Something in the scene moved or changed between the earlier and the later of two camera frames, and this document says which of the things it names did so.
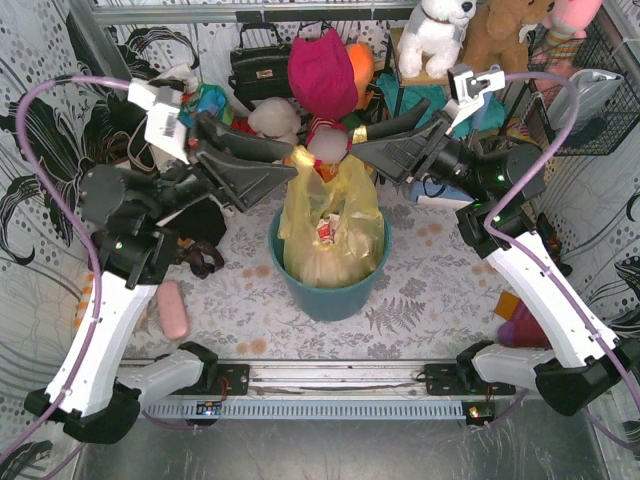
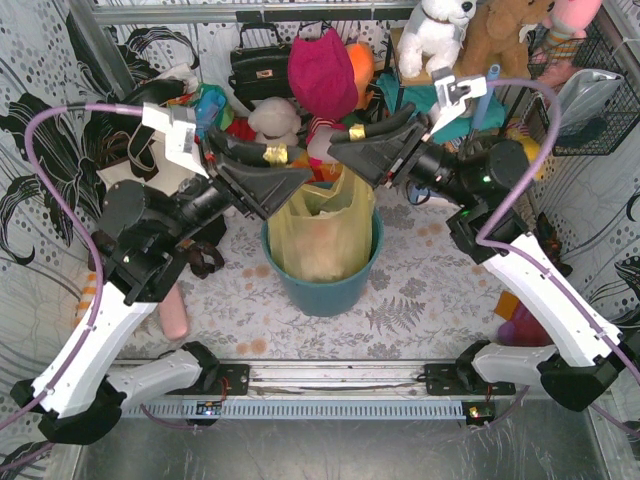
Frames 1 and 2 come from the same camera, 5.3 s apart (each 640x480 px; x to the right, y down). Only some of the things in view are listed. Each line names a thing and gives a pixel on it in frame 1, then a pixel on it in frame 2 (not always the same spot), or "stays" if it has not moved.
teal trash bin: [331, 304] -> [324, 184]
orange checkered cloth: [84, 299] stays
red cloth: [243, 125] stays
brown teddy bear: [492, 36] stays
